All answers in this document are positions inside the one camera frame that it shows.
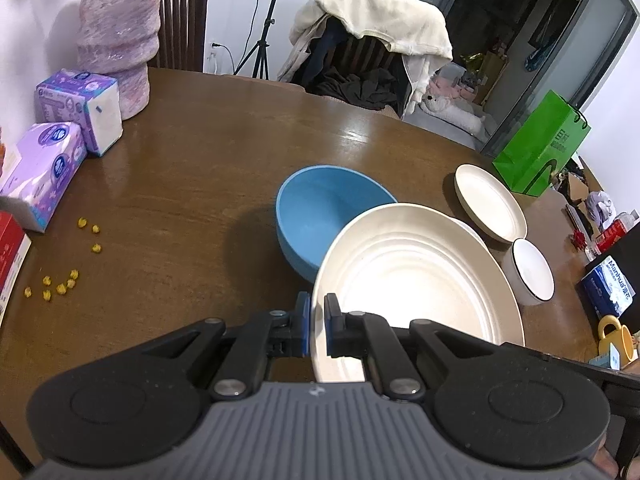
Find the cream plate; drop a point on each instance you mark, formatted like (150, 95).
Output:
(489, 204)
(404, 262)

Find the green paper shopping bag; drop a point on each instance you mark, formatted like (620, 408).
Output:
(538, 152)

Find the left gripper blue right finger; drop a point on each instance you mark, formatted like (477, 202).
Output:
(370, 338)

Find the person's right hand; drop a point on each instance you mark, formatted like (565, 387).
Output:
(604, 461)

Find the purple tissue pack front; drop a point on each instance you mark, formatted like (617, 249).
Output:
(50, 155)

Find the purple tissue pack rear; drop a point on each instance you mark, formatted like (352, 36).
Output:
(89, 100)

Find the chair with cream blanket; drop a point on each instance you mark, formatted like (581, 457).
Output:
(407, 38)

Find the blue Manhua tissue box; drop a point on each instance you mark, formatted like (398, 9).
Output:
(608, 289)

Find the purple tissue pack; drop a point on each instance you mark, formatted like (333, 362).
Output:
(50, 155)
(89, 100)

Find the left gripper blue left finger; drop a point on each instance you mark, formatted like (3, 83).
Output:
(249, 350)

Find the white plush toy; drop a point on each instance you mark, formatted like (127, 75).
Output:
(444, 108)

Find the black sliding glass door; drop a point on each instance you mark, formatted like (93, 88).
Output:
(509, 53)

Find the dark wooden chair left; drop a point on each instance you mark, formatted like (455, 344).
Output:
(181, 35)

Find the purple textured vase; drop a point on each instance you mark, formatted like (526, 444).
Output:
(117, 38)

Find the yellow ceramic mug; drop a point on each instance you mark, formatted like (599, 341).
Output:
(611, 332)

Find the red label plastic bottle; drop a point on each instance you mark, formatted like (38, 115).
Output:
(620, 226)

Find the small red flower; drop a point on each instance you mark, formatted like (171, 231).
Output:
(579, 240)

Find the blue plastic bowl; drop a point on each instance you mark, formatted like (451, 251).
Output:
(314, 204)

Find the white bowl black rim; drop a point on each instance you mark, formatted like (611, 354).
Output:
(528, 273)

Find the red gift box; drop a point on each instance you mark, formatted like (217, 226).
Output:
(14, 246)

